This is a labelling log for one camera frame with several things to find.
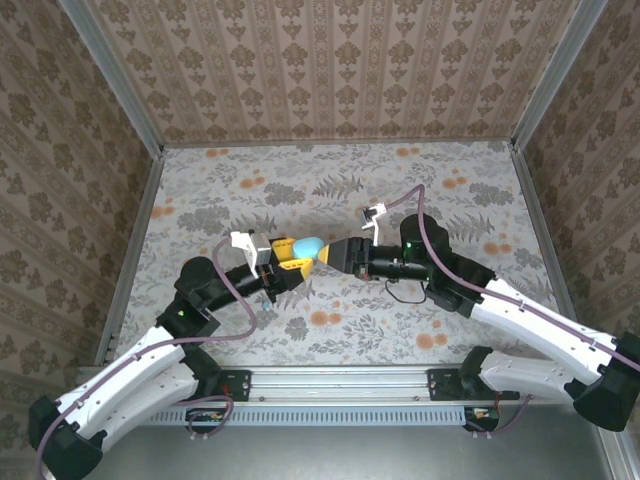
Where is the blue earbud charging case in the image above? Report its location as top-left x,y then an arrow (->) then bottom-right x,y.
292,234 -> 325,261

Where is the floral patterned table cover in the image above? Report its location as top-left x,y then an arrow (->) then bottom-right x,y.
117,141 -> 576,366

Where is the grey metal panel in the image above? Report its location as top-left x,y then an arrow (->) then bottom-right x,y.
77,424 -> 621,480

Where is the thin black cable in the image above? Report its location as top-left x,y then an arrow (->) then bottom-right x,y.
384,278 -> 429,305

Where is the aluminium side rail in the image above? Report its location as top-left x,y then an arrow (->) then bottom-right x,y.
96,149 -> 166,356
508,142 -> 584,331

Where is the thin aluminium wall rail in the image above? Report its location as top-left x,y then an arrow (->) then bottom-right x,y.
162,138 -> 516,150

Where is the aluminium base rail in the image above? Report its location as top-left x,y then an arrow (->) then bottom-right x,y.
144,366 -> 571,405

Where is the grey slotted cable duct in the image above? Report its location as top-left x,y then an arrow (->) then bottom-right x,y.
130,405 -> 469,427

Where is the aluminium corner post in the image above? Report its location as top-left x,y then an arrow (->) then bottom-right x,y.
57,0 -> 165,159
509,0 -> 610,151

